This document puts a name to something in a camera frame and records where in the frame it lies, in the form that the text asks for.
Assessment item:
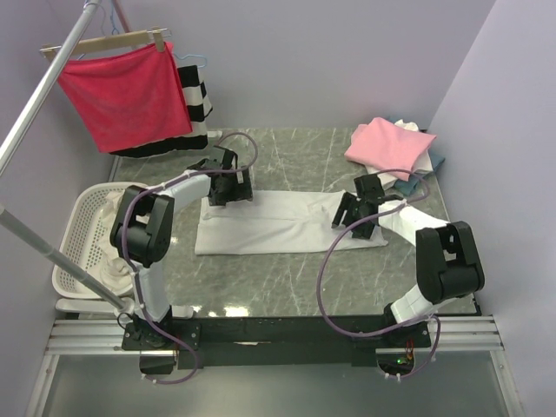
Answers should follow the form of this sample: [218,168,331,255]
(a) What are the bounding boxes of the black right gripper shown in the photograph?
[332,192,375,241]

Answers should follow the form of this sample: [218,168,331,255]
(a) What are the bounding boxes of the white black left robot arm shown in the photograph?
[109,146,253,349]

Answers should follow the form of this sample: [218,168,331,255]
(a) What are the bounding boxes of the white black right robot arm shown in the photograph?
[331,174,485,347]

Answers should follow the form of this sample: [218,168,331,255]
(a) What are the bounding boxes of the folded pink t shirt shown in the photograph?
[344,117,437,181]

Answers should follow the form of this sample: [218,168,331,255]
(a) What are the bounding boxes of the black white checkered cloth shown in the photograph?
[114,65,213,158]

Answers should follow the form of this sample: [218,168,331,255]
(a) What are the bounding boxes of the red hanging towel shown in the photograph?
[58,42,192,153]

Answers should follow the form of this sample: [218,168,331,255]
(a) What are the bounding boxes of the cream clothes in basket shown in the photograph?
[98,191,131,295]

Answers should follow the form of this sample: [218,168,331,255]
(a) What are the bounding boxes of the white plastic laundry basket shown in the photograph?
[51,182,133,300]

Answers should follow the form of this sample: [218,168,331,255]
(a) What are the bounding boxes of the wooden clip hanger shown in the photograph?
[39,26,171,62]

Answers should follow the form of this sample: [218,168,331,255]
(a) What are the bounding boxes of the black base beam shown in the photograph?
[122,316,432,374]

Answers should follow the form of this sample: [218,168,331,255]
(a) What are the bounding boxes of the metal clothes rack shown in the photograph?
[1,1,114,327]

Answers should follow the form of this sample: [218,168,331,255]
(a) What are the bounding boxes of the blue wire hanger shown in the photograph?
[173,52,209,69]

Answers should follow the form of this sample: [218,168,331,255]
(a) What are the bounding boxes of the aluminium rail frame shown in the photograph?
[25,316,520,416]

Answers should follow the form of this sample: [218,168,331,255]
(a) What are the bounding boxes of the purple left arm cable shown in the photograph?
[121,132,260,387]

